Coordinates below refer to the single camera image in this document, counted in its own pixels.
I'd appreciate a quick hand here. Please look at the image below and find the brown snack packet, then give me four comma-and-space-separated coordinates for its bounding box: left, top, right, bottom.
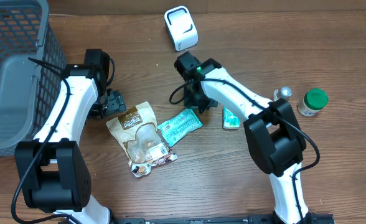
106, 101, 177, 177

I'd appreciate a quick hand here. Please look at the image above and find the teal Kleenex tissue pack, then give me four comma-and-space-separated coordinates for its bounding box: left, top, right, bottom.
222, 107, 240, 129

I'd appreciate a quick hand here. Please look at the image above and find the clear yellow liquid bottle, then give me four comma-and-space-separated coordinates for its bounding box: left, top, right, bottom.
273, 86, 293, 101

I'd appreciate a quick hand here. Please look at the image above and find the green lid white jar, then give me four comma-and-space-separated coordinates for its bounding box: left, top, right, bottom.
297, 88, 329, 116

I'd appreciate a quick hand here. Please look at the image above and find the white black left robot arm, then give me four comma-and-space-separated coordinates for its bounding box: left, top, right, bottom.
11, 49, 126, 223

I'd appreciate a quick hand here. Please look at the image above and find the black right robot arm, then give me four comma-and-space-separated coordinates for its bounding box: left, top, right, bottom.
174, 52, 309, 223

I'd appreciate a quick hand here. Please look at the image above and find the white barcode scanner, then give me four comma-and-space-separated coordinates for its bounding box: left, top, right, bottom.
164, 6, 199, 52

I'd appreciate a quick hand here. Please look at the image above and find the grey plastic mesh basket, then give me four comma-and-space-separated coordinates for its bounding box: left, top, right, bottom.
0, 0, 67, 156

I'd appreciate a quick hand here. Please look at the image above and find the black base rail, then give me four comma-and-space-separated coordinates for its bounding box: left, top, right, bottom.
111, 213, 335, 224

